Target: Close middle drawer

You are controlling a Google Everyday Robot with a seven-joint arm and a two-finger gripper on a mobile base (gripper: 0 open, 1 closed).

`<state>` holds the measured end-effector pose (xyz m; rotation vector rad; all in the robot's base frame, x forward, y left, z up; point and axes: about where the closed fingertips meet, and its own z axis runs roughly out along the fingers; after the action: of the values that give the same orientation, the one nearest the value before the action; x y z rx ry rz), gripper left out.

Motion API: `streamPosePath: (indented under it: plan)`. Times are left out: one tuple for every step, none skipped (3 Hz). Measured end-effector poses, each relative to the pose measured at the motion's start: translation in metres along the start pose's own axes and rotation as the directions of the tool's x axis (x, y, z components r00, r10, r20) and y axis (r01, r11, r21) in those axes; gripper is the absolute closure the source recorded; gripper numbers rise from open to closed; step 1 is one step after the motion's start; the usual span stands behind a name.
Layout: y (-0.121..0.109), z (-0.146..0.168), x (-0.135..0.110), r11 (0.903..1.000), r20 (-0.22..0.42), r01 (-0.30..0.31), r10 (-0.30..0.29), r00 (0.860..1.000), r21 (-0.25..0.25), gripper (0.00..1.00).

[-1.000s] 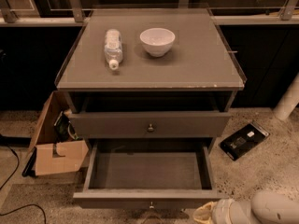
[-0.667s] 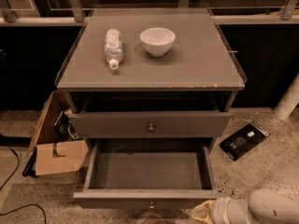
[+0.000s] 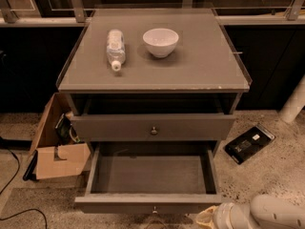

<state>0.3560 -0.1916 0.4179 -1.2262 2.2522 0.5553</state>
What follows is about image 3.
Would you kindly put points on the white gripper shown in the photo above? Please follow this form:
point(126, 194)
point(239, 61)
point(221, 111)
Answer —
point(222, 218)

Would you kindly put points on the grey drawer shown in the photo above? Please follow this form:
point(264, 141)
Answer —
point(159, 177)
point(153, 117)

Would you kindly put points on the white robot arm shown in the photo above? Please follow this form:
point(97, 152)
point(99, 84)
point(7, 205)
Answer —
point(263, 212)

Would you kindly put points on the grey top drawer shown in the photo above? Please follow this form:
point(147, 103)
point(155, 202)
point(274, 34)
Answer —
point(153, 117)

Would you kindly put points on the grey wooden drawer cabinet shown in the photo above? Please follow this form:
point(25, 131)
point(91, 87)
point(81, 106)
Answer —
point(202, 62)

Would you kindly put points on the black flat electronic device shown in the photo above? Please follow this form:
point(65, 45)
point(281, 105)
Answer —
point(248, 144)

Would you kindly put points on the green black items in box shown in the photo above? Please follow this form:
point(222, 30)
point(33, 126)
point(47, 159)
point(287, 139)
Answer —
point(65, 131)

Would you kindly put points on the open cardboard box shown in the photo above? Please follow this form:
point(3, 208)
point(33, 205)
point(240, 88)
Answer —
point(51, 158)

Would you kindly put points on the white ceramic bowl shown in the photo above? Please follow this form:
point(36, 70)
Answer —
point(160, 42)

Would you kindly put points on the clear plastic water bottle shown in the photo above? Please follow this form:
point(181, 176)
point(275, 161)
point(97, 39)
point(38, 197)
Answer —
point(116, 49)

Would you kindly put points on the metal window railing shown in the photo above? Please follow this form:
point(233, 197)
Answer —
point(41, 13)

